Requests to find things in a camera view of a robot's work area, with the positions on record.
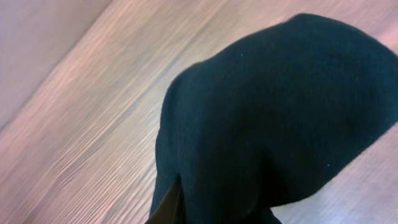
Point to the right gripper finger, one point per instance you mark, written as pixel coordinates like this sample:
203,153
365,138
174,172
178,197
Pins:
170,209

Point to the black cloth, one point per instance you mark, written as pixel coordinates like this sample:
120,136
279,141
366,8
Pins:
272,118

